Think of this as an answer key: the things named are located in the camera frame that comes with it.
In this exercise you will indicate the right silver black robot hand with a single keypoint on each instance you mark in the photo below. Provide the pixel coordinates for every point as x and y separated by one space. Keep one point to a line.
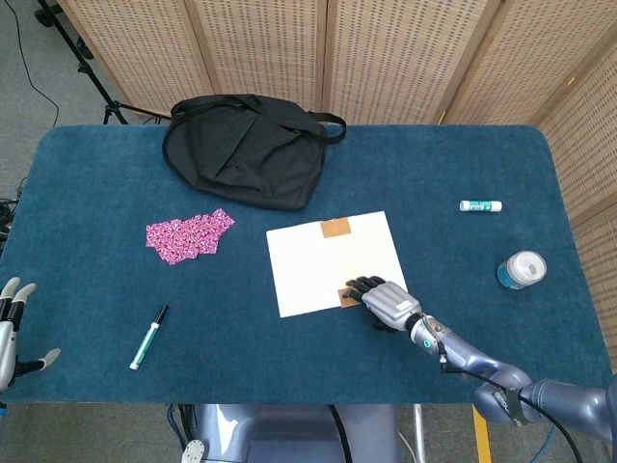
390 304

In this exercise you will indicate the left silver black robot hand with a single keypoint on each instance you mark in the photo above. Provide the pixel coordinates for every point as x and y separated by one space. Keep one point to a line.
6 342

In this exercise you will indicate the brown beige paper tag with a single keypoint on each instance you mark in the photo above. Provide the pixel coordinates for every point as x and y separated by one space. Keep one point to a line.
335 229

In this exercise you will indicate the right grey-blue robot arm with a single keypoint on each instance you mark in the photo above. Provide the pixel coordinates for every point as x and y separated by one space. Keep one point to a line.
487 371

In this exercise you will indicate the white paper sheet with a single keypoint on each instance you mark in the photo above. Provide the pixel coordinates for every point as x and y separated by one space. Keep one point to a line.
299 270

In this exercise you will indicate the dark blue table mat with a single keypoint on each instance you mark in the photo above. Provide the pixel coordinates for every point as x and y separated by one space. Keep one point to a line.
308 357

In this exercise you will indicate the green white glue stick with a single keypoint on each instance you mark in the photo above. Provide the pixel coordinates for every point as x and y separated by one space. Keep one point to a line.
479 206

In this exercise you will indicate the silver metal table leg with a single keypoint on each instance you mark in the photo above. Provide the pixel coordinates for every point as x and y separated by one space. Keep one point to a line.
420 434

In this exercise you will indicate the blue jar with white lid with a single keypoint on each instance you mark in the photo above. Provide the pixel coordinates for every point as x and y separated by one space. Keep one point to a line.
520 270

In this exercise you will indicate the green white marker pen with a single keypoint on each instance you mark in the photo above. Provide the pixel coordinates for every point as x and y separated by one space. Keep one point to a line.
147 337

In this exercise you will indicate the grey-blue robot torso base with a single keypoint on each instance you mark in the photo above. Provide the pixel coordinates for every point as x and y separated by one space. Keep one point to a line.
294 434

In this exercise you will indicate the black fabric bag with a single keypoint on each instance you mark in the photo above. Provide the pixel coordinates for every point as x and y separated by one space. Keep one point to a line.
250 152

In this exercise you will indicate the pink patterned cloth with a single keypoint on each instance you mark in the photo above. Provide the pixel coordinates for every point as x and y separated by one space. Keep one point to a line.
190 236

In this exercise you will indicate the black tripod stand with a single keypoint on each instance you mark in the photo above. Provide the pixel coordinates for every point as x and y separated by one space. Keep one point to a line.
89 72

